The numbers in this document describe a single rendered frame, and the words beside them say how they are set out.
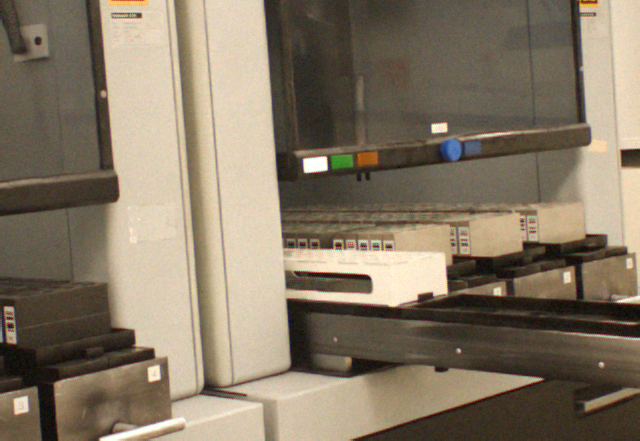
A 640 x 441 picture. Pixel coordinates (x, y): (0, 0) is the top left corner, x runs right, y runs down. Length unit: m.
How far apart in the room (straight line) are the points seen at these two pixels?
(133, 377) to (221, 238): 0.25
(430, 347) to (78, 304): 0.38
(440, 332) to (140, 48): 0.44
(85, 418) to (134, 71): 0.38
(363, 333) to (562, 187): 0.63
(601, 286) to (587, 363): 0.59
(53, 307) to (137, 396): 0.12
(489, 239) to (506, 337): 0.47
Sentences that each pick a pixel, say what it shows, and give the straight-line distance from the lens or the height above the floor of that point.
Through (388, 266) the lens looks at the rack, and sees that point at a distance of 1.54.
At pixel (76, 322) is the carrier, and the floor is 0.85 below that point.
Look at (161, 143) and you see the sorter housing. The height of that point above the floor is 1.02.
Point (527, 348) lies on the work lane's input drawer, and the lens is 1.41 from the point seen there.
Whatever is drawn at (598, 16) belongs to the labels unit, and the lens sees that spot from 2.13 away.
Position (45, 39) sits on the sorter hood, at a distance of 1.40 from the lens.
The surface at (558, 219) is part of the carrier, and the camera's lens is 2.00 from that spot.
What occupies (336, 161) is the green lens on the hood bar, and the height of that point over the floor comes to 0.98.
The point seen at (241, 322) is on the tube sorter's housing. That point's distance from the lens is 1.57.
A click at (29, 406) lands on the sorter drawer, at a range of 1.30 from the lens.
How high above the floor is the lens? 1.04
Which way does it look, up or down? 3 degrees down
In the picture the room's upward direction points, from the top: 4 degrees counter-clockwise
